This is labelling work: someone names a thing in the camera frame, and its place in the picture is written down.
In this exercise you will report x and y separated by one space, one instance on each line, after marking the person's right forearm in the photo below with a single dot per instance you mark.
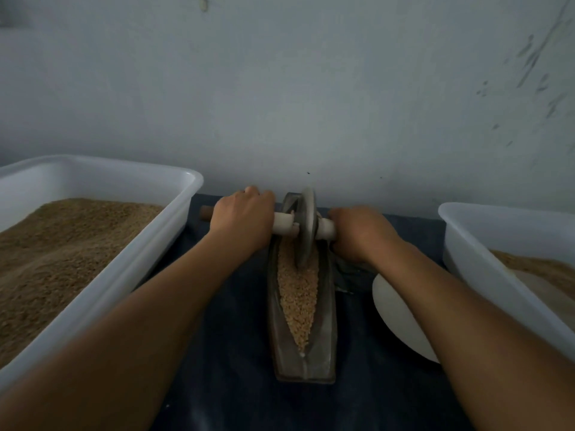
476 345

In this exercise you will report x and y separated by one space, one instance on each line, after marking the person's left forearm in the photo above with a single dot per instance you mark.
108 354

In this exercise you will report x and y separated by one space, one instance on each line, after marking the dark blue table cloth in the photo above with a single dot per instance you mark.
225 372

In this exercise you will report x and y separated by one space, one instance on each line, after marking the person's left hand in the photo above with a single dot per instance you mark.
241 220

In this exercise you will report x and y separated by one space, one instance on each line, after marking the white plastic tub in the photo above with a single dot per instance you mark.
148 256
494 291

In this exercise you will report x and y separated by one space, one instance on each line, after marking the large brown grain heap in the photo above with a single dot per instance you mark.
63 265
544 266

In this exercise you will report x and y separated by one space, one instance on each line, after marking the boat-shaped metal grinding trough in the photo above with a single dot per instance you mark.
314 359

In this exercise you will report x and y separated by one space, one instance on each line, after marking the white round plate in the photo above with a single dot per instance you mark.
400 314

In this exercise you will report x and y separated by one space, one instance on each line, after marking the white plastic scoop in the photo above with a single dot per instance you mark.
553 296

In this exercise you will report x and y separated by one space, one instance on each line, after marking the person's right hand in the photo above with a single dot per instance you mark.
362 233

